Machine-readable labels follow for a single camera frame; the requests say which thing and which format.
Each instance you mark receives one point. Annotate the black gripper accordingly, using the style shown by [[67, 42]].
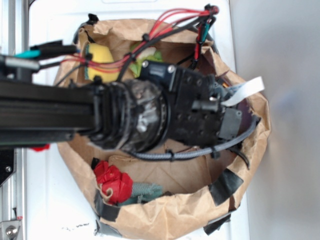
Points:
[[196, 115]]

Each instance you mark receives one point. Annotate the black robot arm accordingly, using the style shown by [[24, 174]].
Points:
[[129, 116]]

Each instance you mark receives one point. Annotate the green plush frog toy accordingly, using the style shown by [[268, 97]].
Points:
[[150, 53]]

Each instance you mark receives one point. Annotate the dark brown lump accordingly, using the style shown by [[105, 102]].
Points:
[[167, 193]]

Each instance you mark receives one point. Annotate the yellow green sponge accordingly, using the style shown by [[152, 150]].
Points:
[[100, 54]]

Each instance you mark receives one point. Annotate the teal knitted cloth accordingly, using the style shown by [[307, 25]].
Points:
[[143, 193]]

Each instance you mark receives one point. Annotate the red crumpled cloth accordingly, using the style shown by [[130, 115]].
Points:
[[117, 186]]

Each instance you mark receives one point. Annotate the brown paper bag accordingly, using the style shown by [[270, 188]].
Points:
[[204, 189]]

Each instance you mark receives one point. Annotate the black metal bracket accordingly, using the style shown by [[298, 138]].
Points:
[[7, 164]]

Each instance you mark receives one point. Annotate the aluminium frame rail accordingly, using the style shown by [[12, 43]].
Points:
[[14, 30]]

